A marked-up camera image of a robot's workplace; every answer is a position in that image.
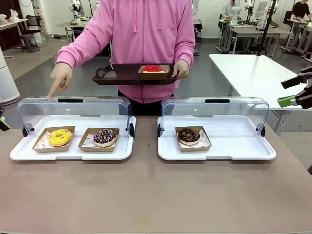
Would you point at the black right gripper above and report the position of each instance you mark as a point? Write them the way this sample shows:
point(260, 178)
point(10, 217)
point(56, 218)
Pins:
point(307, 97)

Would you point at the dark brown serving tray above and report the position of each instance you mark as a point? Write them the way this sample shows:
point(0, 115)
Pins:
point(122, 75)

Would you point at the cardboard box of red donut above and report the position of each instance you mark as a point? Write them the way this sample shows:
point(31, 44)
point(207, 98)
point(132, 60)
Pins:
point(153, 75)

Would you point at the red glazed donut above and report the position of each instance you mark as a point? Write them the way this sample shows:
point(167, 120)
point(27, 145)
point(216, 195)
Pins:
point(152, 69)

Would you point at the person's left forearm pink sleeve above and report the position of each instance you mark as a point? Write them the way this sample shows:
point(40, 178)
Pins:
point(187, 53)

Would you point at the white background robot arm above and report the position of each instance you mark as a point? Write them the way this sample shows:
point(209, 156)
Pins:
point(75, 9)

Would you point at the cardboard box of yellow donut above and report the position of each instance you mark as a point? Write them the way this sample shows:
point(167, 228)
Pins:
point(41, 147)

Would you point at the yellow sprinkled donut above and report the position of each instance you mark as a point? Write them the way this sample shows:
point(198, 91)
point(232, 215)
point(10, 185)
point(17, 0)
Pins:
point(54, 141)

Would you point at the cardboard box of sprinkled donut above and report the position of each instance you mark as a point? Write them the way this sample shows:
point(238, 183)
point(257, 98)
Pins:
point(97, 149)

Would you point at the seated person in white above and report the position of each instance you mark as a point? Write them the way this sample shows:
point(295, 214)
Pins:
point(229, 9)

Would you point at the chocolate donut with coloured sprinkles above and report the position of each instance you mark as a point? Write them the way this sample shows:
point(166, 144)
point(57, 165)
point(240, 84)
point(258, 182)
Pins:
point(112, 139)

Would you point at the cardboard box of chocolate donut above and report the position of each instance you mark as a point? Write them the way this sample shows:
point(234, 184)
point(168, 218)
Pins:
point(195, 149)

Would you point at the chocolate glazed donut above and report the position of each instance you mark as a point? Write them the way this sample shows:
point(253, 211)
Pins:
point(182, 139)

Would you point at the person in pink hoodie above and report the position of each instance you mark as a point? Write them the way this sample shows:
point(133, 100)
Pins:
point(146, 36)

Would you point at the person's right hand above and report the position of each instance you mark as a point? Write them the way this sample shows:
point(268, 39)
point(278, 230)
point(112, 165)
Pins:
point(62, 75)

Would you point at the person's left hand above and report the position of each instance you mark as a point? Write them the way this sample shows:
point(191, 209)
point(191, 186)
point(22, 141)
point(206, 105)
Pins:
point(183, 69)

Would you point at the white table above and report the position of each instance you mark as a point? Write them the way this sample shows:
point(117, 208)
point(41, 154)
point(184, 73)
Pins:
point(256, 73)

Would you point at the white cylindrical appliance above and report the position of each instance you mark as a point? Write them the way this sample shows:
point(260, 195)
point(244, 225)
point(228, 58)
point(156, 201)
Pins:
point(7, 80)

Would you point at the grey workbench desk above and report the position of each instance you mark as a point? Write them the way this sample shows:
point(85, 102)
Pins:
point(256, 31)

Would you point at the clear display lid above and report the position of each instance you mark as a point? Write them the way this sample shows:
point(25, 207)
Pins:
point(219, 109)
point(73, 107)

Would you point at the white display tray base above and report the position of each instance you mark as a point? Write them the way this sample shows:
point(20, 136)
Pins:
point(231, 136)
point(80, 122)

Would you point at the white-topped desk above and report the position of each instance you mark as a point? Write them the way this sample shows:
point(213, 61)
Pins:
point(12, 23)

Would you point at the black chair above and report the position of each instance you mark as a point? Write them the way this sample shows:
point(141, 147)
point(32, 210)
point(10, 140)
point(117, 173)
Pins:
point(31, 23)

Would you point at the grey desk with robot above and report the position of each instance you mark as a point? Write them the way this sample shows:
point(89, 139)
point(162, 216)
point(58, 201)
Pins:
point(65, 25)

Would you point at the black camera stand pole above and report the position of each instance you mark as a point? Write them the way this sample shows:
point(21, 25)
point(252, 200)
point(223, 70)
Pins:
point(267, 26)

